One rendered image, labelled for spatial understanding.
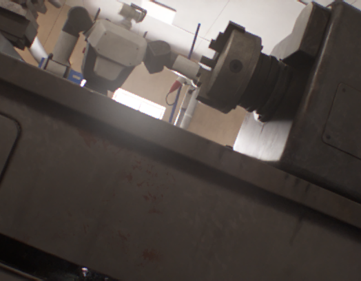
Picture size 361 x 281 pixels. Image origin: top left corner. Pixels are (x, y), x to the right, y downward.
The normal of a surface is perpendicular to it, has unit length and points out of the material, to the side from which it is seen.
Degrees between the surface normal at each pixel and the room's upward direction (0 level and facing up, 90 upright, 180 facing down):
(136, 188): 90
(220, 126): 90
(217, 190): 90
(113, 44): 106
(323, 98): 90
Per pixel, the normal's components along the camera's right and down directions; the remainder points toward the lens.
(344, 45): 0.15, -0.07
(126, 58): 0.29, 0.30
